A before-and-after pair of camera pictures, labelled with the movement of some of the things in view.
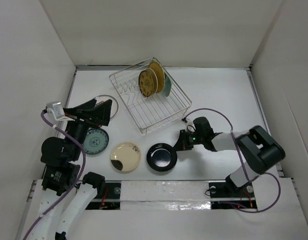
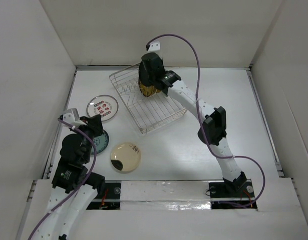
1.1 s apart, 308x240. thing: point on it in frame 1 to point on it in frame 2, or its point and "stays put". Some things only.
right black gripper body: x=189 y=139 to x=149 y=79
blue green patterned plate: x=96 y=141 stays put
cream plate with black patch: x=125 y=157 stays put
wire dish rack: x=151 y=112 stays put
